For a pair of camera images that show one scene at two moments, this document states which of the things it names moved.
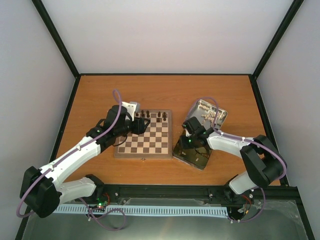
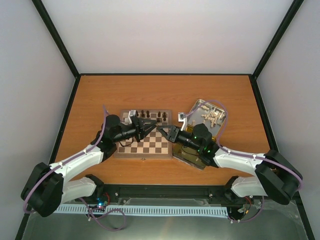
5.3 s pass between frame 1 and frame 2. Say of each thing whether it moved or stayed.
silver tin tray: stayed
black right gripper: moved
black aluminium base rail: stayed
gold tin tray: stayed
